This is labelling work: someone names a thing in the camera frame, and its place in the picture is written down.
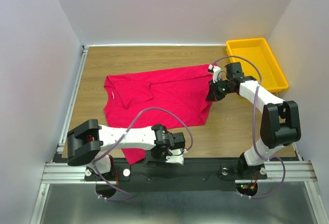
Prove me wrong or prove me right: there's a red polo t shirt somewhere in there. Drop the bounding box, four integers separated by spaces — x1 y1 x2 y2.
103 64 215 165

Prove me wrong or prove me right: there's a yellow plastic bin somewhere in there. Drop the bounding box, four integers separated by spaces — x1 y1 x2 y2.
226 38 289 92

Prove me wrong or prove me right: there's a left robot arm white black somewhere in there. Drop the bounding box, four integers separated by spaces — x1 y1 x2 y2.
66 119 187 174

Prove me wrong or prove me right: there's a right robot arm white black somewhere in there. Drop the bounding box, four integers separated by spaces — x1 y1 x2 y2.
206 62 301 177

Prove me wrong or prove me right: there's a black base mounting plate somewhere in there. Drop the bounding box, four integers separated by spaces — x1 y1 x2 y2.
84 158 267 192

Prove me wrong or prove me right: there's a small electronics board with leds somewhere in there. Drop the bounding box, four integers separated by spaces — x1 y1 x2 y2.
237 182 258 196

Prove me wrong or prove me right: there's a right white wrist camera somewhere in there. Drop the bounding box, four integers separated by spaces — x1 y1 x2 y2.
208 64 226 83

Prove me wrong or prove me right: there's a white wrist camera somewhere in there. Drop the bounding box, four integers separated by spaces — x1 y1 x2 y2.
165 148 187 165
208 64 226 83

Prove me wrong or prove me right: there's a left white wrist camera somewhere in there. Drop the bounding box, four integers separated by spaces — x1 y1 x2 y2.
165 148 187 165

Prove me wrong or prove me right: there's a left aluminium frame rail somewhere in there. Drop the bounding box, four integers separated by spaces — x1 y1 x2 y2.
57 45 89 154

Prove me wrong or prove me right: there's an aluminium frame rail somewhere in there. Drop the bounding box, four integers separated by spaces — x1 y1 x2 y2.
41 161 318 184
57 45 89 154

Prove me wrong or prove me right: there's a front aluminium frame rail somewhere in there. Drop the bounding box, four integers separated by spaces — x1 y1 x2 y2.
41 161 318 184

